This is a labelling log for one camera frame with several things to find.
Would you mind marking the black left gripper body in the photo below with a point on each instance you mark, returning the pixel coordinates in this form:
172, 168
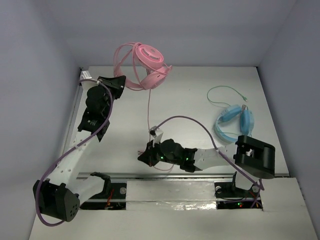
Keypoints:
113, 82

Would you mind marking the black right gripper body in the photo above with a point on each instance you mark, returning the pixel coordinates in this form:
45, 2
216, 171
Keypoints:
156, 153

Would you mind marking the pink headphones with cable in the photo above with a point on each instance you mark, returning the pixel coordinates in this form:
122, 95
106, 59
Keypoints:
150, 59

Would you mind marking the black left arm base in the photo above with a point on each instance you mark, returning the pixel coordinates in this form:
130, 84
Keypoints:
112, 197

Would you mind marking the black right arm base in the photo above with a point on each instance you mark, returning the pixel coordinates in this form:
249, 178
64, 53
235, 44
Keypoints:
231, 197

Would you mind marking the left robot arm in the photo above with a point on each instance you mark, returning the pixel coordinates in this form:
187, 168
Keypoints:
58, 193

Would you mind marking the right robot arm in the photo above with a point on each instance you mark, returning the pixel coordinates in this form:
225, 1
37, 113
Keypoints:
250, 157

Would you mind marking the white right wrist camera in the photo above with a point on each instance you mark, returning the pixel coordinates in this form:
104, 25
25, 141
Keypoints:
157, 134

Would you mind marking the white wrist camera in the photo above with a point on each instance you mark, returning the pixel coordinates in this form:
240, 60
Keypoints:
87, 81
157, 134

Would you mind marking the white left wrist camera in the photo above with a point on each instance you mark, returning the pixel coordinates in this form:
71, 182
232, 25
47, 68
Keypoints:
87, 81

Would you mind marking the aluminium rail frame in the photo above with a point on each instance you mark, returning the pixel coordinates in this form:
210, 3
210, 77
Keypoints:
183, 107

